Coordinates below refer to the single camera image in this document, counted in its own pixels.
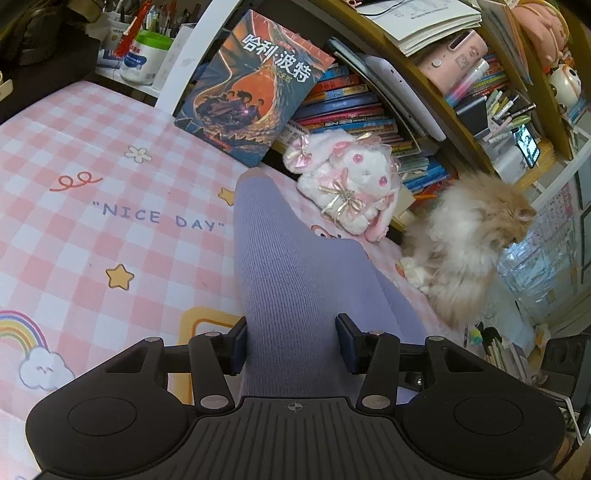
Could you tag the white pink plush bunny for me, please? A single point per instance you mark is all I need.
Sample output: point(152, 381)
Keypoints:
point(353, 179)

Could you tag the white tablet device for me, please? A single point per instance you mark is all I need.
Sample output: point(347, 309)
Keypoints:
point(411, 102)

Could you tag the purple and mauve sweater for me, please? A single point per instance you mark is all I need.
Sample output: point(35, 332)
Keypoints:
point(293, 284)

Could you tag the stack of white papers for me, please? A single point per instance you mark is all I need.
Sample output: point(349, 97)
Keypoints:
point(416, 24)

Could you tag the pink checkered table mat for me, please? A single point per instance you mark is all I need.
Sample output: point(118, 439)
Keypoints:
point(115, 226)

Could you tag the stack of colourful books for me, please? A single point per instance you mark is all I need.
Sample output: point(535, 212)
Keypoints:
point(361, 103)

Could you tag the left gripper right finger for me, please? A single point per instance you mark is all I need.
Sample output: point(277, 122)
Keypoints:
point(376, 356)

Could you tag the white jar green lid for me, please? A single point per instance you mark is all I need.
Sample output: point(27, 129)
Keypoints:
point(145, 57)

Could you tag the pink instant camera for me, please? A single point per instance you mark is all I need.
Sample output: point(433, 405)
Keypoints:
point(450, 62)

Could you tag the fluffy orange white cat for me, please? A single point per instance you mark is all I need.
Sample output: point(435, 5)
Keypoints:
point(452, 254)

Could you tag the Harry Potter book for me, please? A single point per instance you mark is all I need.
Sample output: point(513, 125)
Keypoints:
point(251, 88)

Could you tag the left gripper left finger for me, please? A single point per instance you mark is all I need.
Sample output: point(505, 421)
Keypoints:
point(212, 357)

